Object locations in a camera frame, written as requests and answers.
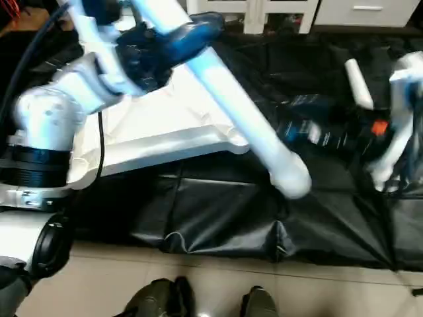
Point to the white plastic table leg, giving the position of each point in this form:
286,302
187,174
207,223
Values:
359,82
238,105

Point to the white plastic table top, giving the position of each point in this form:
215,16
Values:
172,125

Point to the black work mat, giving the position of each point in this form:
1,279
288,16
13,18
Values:
264,211

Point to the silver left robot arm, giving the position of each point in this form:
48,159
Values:
46,132

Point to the silver robot right leg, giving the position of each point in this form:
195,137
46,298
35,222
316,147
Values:
259,302

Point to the white drawer unit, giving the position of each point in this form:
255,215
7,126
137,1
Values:
363,10

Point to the brown cardboard board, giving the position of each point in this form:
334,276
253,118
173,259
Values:
20,20

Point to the white glass door cabinet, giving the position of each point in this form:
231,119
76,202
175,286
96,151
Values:
264,13

